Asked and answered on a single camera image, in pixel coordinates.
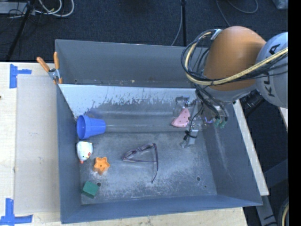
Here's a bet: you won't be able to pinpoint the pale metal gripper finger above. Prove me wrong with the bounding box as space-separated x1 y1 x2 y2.
180 123 200 149
173 95 197 118

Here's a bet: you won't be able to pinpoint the pink toy watermelon slice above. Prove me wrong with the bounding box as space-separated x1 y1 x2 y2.
170 108 192 129

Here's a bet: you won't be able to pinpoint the purple-framed sunglasses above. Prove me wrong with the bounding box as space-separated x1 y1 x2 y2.
122 143 159 184

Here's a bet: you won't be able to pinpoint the grey metal bin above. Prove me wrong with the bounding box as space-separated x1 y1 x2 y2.
54 39 264 225

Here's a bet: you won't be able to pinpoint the blue plastic cup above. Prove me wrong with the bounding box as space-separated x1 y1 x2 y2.
76 114 107 140

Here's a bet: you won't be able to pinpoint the orange star-shaped toy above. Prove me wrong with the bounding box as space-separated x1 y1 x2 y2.
92 156 111 176

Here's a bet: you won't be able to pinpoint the white toy chicken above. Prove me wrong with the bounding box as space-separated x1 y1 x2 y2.
75 141 94 164

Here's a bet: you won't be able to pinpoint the dark green block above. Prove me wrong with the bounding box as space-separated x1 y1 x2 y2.
81 180 100 199

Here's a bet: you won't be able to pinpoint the black cylinder on white bracket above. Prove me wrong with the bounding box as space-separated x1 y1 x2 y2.
239 89 265 113

